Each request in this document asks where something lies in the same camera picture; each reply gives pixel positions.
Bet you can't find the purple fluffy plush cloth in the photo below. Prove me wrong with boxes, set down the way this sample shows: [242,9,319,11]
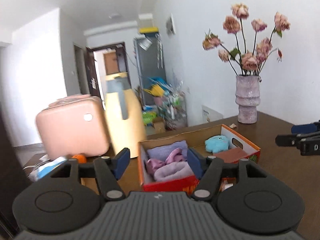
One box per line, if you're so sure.
[153,161,194,182]

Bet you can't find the blue plush toy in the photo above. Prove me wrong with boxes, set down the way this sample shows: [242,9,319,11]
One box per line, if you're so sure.
[204,135,229,154]

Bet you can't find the small white sponge block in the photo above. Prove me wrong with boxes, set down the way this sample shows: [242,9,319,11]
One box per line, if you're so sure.
[221,183,233,191]

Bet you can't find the layered cake sponge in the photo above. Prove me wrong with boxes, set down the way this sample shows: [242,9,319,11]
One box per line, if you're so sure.
[213,147,249,164]

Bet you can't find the lavender knitted cloth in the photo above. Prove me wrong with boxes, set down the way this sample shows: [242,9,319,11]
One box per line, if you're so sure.
[147,140,188,161]

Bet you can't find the red cardboard box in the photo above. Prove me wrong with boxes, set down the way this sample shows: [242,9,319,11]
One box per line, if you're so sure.
[138,124,260,194]

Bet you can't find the orange fruit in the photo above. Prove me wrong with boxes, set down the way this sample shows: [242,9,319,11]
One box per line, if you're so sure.
[72,154,87,164]

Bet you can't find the yellow thermos jug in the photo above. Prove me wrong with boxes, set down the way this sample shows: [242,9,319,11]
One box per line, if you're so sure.
[105,72,146,158]

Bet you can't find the white board on floor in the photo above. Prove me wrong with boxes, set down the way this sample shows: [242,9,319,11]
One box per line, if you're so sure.
[202,105,223,123]

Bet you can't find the pink mini suitcase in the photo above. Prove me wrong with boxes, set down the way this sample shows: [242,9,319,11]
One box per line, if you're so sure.
[36,94,110,160]

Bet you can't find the cluttered storage rack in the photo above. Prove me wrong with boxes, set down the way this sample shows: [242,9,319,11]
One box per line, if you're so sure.
[143,77,188,131]

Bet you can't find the purple textured vase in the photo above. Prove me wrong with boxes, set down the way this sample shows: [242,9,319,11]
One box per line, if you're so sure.
[235,75,260,124]

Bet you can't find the blue white package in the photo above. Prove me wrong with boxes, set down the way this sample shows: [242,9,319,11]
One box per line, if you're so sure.
[23,155,67,182]

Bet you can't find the dried pink roses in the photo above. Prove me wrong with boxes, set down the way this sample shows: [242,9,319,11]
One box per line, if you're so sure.
[202,3,291,76]

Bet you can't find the brown wooden door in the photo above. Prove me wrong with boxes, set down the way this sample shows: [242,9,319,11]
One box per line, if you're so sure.
[104,51,119,75]

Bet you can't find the grey refrigerator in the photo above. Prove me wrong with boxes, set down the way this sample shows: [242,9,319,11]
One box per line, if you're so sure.
[134,33,167,105]

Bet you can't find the black paper bag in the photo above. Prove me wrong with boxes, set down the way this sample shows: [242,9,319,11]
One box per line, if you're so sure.
[0,102,33,235]

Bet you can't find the yellow box on fridge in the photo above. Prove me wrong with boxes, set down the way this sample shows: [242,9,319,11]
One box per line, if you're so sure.
[139,27,159,34]

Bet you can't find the wall electrical panel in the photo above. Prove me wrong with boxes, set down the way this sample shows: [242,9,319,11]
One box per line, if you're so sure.
[166,14,176,35]

